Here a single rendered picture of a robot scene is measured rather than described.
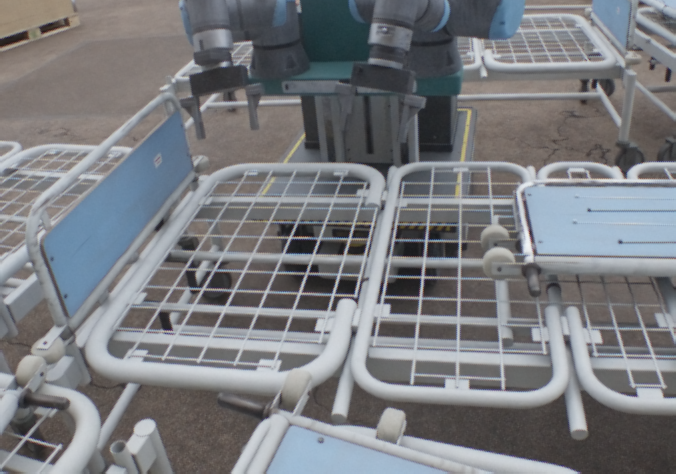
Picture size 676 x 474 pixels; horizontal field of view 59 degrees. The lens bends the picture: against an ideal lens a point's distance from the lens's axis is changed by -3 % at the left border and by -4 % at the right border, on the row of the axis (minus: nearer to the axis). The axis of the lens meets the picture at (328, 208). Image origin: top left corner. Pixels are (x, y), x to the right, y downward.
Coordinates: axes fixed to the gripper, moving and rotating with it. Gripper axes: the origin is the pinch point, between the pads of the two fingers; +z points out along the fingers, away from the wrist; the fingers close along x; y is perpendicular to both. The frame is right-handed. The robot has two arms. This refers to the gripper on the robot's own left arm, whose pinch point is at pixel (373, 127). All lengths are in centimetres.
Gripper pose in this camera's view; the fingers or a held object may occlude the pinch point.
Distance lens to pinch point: 137.8
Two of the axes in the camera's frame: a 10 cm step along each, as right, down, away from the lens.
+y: -3.6, 1.0, -9.3
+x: 9.2, 2.2, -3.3
